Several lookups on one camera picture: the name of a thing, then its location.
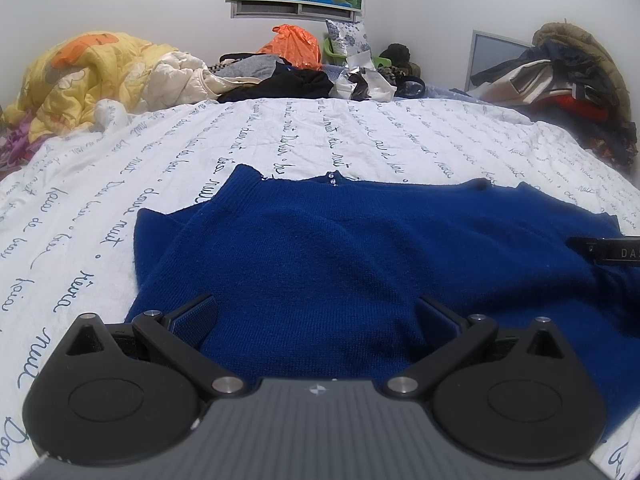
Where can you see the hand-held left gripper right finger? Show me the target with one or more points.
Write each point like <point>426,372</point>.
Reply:
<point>434,320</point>

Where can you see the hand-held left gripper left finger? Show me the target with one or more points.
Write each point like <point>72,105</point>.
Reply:
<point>192,317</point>

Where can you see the blue beaded sweater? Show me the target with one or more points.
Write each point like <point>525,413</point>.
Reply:
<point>320,260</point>

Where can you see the red garment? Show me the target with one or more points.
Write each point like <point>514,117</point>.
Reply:
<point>582,107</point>

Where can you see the white script-printed bed sheet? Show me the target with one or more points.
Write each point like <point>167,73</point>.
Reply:
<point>375,135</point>

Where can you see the brown padded jacket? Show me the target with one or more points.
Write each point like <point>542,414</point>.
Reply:
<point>592,52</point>

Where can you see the dark navy garment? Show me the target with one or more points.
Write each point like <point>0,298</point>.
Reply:
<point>510,67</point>

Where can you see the grey framed panel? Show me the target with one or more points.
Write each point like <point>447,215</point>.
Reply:
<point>492,52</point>

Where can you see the purple cloth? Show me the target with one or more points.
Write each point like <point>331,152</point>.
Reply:
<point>15,150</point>

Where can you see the silver foil bag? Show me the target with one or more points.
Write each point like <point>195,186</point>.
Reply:
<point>365,82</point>

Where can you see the black garment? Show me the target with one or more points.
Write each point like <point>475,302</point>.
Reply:
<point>290,85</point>

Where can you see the grey garment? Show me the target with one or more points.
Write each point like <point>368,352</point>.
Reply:
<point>252,66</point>

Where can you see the yellow quilt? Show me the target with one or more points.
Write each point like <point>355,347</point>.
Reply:
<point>90,80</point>

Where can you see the dark plush hat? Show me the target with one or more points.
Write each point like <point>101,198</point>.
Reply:
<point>397,55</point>

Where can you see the orange plastic bag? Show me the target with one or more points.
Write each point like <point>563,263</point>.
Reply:
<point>292,47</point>

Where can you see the green plastic basket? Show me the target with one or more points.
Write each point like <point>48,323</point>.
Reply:
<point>330,50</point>

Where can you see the blue floral white pillow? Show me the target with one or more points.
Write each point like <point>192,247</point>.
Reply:
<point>347,37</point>

